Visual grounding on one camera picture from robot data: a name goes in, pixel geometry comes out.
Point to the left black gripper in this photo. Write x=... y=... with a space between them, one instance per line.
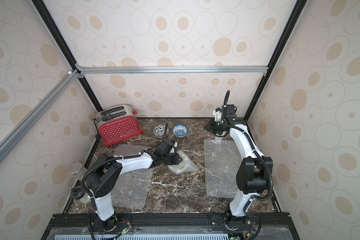
x=177 y=159

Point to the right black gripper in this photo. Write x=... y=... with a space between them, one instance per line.
x=215 y=128

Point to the bubble wrap sheet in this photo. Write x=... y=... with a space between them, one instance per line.
x=185 y=166
x=222 y=160
x=131 y=190

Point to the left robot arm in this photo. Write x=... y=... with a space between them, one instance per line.
x=99 y=181

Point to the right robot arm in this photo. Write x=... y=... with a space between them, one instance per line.
x=254 y=176

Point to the black white patterned bowl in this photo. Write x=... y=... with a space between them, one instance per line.
x=161 y=131

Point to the blue white patterned bowl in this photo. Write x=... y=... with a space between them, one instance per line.
x=180 y=130

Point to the red silver toaster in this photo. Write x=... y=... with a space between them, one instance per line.
x=117 y=124

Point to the black lid glass jar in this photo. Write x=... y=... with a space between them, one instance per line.
x=78 y=194

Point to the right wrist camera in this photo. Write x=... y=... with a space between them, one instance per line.
x=217 y=115

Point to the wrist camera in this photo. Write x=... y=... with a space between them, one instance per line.
x=174 y=148
x=217 y=115

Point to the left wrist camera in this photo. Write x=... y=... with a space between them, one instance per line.
x=174 y=148

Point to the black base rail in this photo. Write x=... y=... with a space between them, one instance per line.
x=212 y=226

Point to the horizontal aluminium rail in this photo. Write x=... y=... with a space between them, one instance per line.
x=174 y=70

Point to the black right frame post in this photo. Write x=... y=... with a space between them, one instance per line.
x=290 y=25

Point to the black frame post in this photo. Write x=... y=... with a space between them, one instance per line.
x=290 y=25
x=50 y=23

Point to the left diagonal aluminium rail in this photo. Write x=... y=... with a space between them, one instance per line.
x=17 y=134

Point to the black left frame post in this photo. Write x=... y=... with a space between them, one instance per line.
x=50 y=23

